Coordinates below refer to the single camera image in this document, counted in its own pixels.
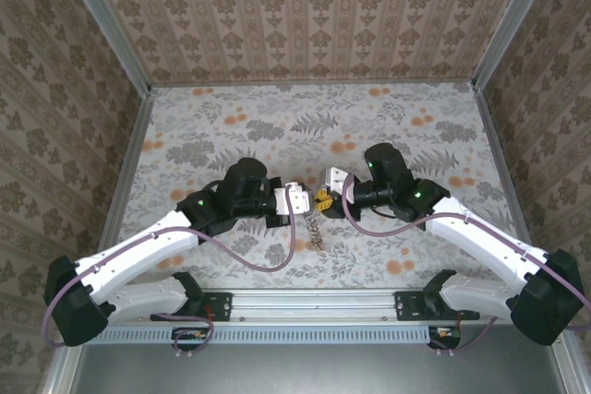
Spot grey metal panel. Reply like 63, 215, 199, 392
73, 342, 567, 394

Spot aluminium table side rail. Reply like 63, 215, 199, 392
475, 88, 539, 257
99, 88, 156, 252

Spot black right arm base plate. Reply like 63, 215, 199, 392
394, 291, 481, 322

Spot black wiring connector box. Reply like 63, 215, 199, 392
428, 325, 464, 350

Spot aluminium mounting rail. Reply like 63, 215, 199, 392
110, 286, 513, 325

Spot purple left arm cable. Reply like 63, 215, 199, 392
41, 185, 299, 362

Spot thin aluminium table rail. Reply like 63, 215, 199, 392
150, 79, 476, 89

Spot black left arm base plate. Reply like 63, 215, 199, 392
151, 291, 233, 322

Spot floral table cover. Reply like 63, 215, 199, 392
104, 83, 532, 292

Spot toothed metal keyring disc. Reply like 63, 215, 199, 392
304, 209, 325, 248

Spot aluminium frame post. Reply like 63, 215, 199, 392
54, 0, 153, 93
471, 0, 563, 90

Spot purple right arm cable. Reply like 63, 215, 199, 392
341, 174, 591, 358

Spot slotted grey cable duct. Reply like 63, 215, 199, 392
99, 325, 433, 345

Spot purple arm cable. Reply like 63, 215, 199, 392
41, 185, 299, 362
341, 174, 591, 358

